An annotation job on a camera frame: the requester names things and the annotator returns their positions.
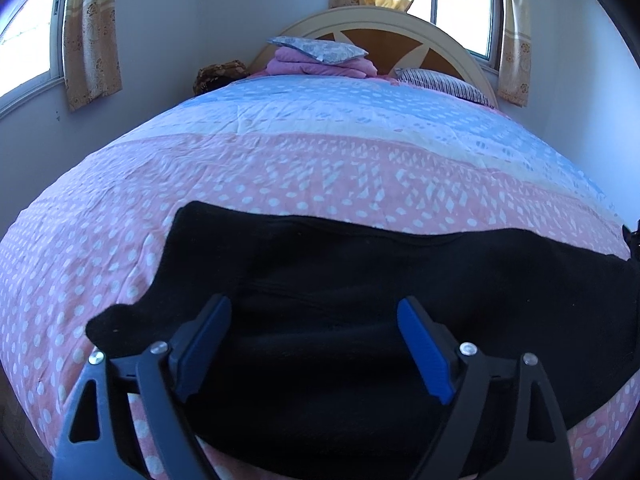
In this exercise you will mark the black pants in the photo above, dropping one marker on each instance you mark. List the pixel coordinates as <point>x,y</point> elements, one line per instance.
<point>325,270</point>

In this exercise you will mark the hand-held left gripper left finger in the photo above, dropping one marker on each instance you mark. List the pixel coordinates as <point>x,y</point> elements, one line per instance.
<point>205,355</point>

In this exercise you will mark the striped pillow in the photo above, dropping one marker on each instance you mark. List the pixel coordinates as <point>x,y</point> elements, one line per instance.
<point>440,85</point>

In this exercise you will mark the folded pink blanket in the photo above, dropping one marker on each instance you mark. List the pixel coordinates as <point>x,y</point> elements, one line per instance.
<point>310,69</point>

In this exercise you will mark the pink and blue dotted bedspread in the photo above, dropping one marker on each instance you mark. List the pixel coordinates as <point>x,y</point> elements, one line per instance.
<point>250,160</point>

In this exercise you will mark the blue floral pillow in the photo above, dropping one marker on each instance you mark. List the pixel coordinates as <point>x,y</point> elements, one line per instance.
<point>320,50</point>

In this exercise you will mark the brown patterned bag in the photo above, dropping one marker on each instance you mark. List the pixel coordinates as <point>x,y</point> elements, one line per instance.
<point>220,75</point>

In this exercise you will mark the cream wooden headboard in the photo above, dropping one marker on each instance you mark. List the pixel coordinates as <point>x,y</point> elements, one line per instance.
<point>370,22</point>

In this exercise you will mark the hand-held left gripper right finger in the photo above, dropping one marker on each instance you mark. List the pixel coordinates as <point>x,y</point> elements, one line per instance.
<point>424,355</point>

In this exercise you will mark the white framed window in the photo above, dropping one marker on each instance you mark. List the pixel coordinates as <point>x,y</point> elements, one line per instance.
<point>30,50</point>
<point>460,5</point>

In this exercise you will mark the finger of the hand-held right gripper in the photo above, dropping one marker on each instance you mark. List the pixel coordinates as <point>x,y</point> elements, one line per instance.
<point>634,245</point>

